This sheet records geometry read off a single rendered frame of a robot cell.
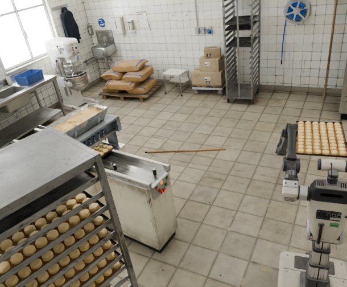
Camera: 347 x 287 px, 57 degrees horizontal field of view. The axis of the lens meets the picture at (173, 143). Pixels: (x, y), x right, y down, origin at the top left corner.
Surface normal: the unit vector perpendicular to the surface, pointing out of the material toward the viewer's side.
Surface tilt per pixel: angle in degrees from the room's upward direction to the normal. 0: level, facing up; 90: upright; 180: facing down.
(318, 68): 90
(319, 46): 90
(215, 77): 89
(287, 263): 0
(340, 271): 0
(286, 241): 0
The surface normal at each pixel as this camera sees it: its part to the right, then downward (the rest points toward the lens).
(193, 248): -0.13, -0.85
